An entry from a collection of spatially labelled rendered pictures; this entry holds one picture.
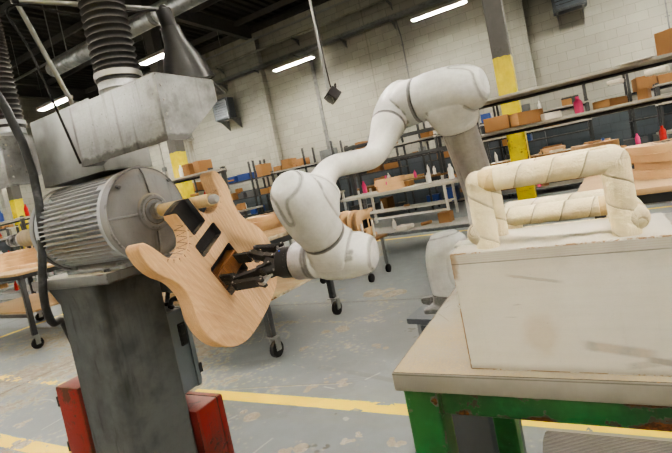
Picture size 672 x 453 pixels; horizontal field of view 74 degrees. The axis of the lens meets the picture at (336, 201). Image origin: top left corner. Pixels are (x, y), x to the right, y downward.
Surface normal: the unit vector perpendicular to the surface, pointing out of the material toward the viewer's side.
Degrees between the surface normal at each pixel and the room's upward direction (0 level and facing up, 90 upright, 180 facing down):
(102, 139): 90
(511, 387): 90
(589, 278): 90
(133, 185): 83
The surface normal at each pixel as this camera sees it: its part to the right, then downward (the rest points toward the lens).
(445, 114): -0.36, 0.62
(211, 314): 0.86, -0.17
